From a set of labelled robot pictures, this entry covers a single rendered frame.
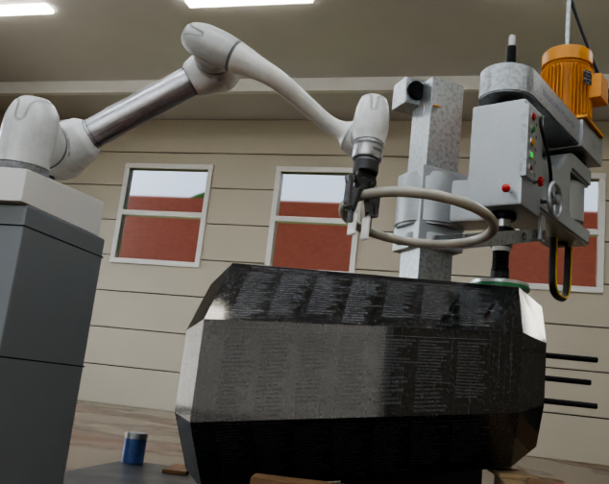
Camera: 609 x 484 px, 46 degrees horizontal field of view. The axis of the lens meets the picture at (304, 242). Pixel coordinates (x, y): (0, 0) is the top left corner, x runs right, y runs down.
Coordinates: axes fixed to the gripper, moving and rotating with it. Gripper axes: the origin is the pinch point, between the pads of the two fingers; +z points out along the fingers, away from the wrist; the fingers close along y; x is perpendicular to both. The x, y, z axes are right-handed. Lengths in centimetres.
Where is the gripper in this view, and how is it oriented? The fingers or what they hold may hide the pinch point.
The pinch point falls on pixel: (358, 227)
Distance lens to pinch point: 206.0
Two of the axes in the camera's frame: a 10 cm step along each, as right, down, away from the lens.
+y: 7.8, 2.7, 5.7
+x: -6.1, 1.3, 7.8
